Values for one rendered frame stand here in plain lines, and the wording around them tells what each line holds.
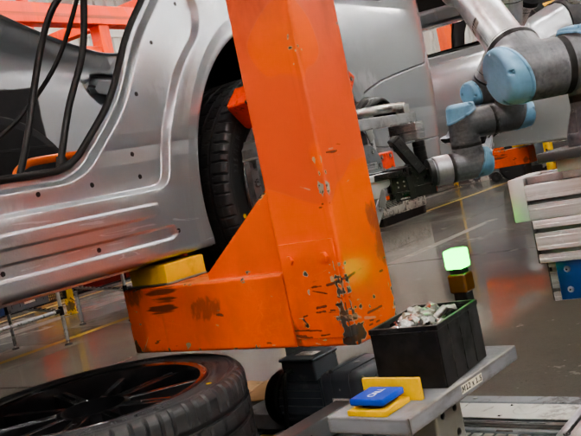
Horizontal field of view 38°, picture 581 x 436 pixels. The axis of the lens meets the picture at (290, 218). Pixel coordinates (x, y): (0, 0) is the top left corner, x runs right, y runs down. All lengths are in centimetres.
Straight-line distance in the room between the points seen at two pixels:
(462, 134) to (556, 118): 262
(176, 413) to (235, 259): 43
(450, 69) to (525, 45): 308
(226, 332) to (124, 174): 44
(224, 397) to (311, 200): 42
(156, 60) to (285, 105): 55
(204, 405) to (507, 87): 84
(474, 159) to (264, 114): 65
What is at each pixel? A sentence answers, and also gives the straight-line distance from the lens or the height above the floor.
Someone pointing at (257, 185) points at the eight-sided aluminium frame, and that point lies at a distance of 222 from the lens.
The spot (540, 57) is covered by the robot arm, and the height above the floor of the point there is 100.
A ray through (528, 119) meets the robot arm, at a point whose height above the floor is 89.
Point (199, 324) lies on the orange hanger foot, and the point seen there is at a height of 58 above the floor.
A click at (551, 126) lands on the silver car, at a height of 84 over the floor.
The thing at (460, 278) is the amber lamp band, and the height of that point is 60.
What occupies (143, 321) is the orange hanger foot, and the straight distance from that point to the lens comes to 212.
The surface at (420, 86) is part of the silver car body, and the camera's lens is 311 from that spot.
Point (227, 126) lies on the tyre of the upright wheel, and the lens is 225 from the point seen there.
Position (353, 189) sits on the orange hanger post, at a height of 82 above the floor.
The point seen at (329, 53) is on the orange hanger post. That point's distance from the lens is 177.
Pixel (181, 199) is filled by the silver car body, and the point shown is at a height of 87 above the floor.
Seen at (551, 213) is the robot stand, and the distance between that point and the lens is 181.
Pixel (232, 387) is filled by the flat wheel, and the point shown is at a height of 49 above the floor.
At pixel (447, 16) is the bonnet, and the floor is 169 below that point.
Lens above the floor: 88
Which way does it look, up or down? 3 degrees down
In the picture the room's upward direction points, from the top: 12 degrees counter-clockwise
